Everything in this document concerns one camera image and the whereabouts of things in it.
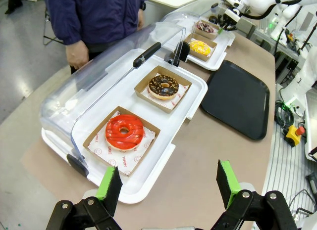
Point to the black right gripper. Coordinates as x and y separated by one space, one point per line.
231 16

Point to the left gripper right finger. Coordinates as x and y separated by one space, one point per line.
226 183

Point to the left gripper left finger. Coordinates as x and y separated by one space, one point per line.
111 190

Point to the brown cardboard donut box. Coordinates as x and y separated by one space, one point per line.
146 84
96 136
195 57
206 37

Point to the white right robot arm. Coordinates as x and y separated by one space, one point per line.
260 2

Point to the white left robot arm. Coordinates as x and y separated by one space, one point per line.
304 76

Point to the person's right forearm navy sleeve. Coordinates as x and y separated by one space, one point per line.
62 22

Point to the person's left forearm navy sleeve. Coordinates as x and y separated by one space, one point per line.
144 0

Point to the dark donut with pink sprinkles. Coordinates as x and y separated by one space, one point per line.
204 27

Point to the yellow sprinkled donut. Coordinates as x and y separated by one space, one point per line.
195 45

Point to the red glazed donut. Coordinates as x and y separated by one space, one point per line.
114 138

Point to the black plastic serving tray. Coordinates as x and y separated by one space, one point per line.
235 99

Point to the chocolate donut with nuts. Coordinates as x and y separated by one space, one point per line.
154 87

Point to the person's left hand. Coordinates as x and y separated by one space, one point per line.
140 19

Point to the person's right hand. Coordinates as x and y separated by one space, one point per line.
78 54

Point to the grey box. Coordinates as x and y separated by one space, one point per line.
245 27

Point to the white printed paper liner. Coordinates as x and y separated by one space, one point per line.
182 90
123 163
212 52

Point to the right white display case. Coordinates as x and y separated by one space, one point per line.
218 59

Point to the white display case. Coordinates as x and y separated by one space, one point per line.
218 59
183 19
148 170

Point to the left white display case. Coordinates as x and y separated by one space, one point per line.
148 170

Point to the far white display case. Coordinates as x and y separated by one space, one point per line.
183 19

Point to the white table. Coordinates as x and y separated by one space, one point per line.
173 0

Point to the yellow emergency stop button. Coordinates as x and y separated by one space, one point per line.
291 38
292 136

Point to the clear display case lid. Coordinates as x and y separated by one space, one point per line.
99 79

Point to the person in navy jacket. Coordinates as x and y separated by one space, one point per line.
99 17

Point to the person in dark trousers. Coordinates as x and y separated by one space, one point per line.
13 2

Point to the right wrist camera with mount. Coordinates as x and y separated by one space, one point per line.
235 1

